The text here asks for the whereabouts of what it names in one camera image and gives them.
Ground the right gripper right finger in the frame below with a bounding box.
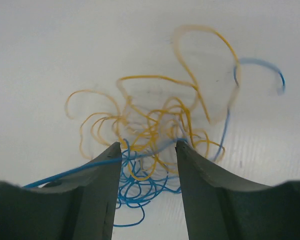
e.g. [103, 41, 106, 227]
[175, 140, 300, 240]

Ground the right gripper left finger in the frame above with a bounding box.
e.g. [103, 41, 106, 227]
[0, 142, 122, 240]

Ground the blue thin wire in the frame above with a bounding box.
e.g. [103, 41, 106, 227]
[22, 57, 286, 228]

